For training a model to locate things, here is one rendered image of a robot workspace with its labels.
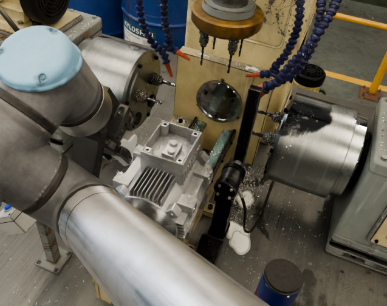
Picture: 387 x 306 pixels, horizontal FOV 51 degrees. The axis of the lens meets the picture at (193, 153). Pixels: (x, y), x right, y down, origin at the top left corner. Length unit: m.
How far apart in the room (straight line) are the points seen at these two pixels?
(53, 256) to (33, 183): 0.60
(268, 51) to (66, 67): 0.87
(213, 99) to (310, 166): 0.39
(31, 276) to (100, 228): 0.71
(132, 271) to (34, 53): 0.28
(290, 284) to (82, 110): 0.39
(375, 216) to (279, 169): 0.26
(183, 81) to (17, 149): 0.84
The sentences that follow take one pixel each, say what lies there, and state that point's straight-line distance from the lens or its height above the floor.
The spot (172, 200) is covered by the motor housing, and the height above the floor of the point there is 1.08.
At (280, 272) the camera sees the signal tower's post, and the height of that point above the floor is 1.22.
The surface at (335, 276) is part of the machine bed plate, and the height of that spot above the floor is 0.80.
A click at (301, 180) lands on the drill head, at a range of 1.07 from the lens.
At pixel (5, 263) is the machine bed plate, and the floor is 0.80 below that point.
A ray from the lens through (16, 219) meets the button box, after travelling 0.89.
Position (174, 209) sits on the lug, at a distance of 0.85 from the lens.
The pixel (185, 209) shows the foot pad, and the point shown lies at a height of 1.06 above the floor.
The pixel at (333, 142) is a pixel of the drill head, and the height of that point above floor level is 1.13.
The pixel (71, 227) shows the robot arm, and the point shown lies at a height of 1.37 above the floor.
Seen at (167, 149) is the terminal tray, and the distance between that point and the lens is 0.90.
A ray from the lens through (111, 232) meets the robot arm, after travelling 0.41.
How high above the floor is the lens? 1.75
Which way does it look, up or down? 43 degrees down
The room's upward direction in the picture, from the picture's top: 7 degrees clockwise
